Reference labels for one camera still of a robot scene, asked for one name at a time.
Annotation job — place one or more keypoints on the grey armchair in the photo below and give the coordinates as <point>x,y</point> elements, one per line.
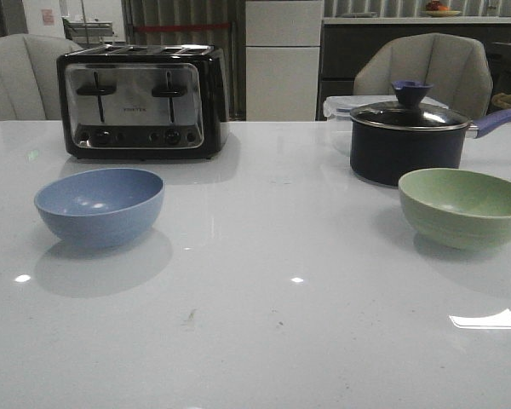
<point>29,87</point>
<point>456,67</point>

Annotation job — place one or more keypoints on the blue bowl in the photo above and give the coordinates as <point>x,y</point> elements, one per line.
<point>101,208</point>

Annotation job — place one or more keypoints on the dark blue saucepan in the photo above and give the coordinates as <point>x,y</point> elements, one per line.
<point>383,156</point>

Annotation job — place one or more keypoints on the grey armchair right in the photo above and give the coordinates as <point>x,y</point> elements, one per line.
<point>456,67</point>

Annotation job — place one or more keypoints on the glass pot lid blue knob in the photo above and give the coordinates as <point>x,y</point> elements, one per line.
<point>408,111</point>

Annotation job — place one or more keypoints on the fruit bowl on counter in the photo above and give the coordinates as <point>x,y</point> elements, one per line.
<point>437,9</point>

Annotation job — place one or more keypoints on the green bowl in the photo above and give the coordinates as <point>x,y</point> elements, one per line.
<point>461,209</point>

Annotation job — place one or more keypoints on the grey armchair left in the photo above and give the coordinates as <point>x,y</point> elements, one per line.
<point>29,87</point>

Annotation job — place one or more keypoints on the black and chrome toaster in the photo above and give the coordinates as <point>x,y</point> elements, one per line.
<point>144,101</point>

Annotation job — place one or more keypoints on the white refrigerator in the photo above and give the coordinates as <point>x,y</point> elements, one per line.
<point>282,59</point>

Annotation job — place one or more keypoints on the brown basket at right edge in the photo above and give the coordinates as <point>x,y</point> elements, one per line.
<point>500,101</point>

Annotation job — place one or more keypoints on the clear plastic food container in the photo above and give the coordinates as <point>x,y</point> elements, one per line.
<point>336,110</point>

